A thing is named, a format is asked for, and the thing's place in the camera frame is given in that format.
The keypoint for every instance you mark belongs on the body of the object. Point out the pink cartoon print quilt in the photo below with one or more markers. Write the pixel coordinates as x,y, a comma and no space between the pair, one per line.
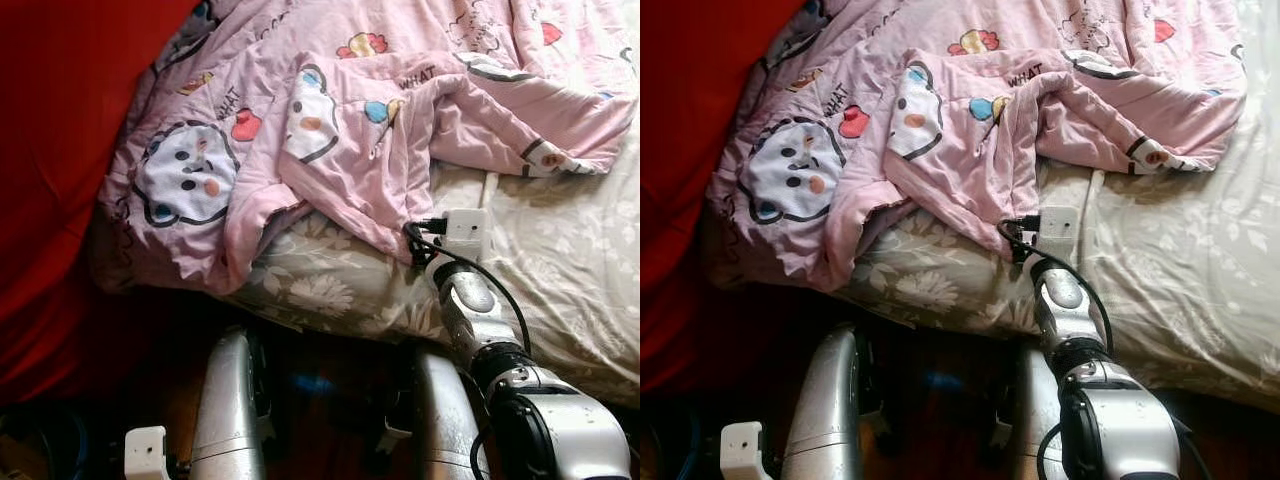
400,130
1000,130

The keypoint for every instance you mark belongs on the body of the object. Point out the red fabric sofa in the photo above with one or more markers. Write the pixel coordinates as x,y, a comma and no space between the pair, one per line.
690,200
60,200

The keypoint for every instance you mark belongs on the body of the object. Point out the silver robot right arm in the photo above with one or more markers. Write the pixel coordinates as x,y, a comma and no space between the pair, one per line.
1065,300
475,310

